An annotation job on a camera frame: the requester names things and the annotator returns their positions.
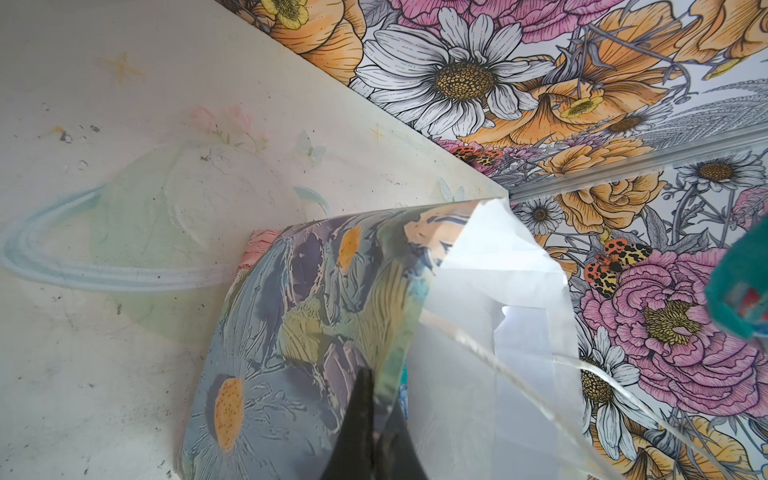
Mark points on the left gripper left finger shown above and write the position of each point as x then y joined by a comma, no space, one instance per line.
353,455

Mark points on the teal snack packet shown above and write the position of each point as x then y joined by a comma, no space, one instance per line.
736,293

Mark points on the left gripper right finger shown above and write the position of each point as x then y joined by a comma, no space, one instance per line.
396,457

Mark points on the floral paper gift bag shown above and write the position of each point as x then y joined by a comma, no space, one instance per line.
466,321

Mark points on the right aluminium corner post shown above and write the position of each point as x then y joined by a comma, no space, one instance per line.
720,145

